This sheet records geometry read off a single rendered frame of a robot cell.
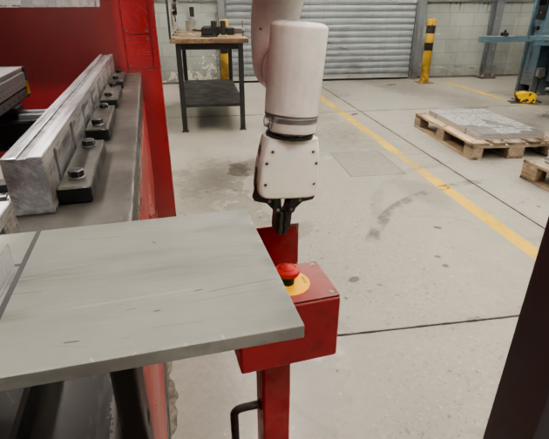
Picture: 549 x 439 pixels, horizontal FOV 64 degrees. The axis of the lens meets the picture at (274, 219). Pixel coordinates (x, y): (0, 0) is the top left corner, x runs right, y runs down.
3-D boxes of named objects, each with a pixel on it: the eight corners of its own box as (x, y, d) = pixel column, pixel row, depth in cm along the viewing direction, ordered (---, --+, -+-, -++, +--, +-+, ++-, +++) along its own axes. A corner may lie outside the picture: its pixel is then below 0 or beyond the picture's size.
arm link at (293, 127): (270, 118, 64) (268, 138, 65) (326, 119, 67) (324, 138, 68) (255, 107, 71) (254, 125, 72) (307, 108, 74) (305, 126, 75)
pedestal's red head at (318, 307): (336, 354, 73) (343, 260, 65) (241, 375, 69) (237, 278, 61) (296, 287, 90) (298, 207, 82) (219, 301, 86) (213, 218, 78)
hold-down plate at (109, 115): (110, 140, 110) (107, 128, 109) (86, 142, 109) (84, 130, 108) (116, 114, 137) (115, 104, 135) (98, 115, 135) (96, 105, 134)
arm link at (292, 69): (255, 105, 72) (275, 118, 64) (260, 16, 66) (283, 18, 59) (302, 106, 75) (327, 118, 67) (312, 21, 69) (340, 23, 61)
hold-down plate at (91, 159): (93, 202, 76) (90, 185, 74) (59, 205, 74) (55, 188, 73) (106, 151, 102) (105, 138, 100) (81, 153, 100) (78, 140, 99)
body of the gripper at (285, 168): (265, 131, 65) (260, 202, 70) (328, 132, 68) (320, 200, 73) (253, 120, 72) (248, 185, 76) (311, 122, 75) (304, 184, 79)
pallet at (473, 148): (558, 157, 384) (562, 140, 378) (470, 160, 375) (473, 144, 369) (483, 124, 491) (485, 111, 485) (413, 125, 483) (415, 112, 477)
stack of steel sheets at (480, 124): (545, 138, 386) (546, 131, 384) (477, 139, 379) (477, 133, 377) (483, 113, 475) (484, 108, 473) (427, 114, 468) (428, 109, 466)
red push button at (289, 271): (302, 291, 69) (303, 271, 68) (278, 295, 68) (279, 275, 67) (294, 277, 73) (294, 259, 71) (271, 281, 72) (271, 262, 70)
